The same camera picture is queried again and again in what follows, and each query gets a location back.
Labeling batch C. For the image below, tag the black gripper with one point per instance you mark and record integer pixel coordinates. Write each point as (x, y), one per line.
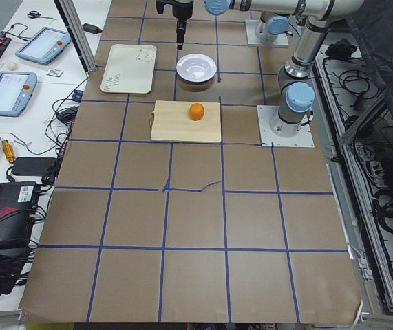
(182, 9)

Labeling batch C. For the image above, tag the white round plate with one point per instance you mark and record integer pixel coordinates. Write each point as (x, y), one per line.
(196, 68)

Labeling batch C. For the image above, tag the orange fruit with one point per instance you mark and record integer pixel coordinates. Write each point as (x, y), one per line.
(196, 111)

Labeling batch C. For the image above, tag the cream bear tray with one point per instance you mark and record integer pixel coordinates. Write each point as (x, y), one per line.
(129, 69)

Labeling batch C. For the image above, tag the bamboo cutting board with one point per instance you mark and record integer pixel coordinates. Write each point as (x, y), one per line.
(172, 122)

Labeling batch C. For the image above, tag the upper blue teach pendant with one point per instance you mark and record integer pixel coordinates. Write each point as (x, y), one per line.
(44, 46)

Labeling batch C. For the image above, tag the blue teach pendant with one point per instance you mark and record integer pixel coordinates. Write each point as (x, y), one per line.
(16, 89)
(44, 46)

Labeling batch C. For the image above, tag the black scissors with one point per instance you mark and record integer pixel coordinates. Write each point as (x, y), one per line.
(33, 14)

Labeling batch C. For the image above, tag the small beige ball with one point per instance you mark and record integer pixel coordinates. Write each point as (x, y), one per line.
(12, 66)

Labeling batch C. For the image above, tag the lower blue teach pendant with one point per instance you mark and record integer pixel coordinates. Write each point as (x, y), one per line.
(16, 89)

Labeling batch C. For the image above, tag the brown paper table mat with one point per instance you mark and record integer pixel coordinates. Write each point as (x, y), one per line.
(140, 230)

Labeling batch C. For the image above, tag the black power brick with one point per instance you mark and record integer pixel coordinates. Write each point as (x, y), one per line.
(33, 166)

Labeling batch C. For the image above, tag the gold metal cylinder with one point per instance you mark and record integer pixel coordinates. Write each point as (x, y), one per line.
(8, 151)

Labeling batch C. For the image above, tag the black red computer box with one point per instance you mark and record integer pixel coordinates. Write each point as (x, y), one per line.
(18, 204)

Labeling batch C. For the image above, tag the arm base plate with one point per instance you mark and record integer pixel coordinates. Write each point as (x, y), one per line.
(276, 133)
(253, 40)

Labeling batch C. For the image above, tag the aluminium frame post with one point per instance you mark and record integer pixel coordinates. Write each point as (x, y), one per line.
(71, 20)

